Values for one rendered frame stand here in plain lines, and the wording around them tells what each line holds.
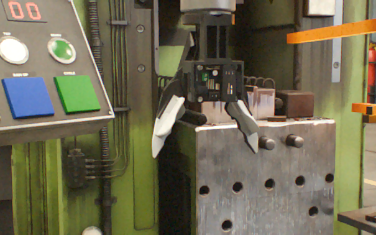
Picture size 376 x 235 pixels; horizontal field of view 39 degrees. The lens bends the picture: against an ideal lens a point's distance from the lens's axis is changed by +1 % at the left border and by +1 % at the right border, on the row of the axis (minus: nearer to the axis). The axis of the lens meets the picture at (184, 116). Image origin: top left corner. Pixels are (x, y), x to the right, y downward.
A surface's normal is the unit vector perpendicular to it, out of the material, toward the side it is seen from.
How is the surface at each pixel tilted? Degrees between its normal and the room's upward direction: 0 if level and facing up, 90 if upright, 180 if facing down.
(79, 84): 60
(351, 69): 90
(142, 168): 90
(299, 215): 90
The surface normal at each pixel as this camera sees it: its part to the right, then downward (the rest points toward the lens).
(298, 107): 0.35, 0.11
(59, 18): 0.61, -0.43
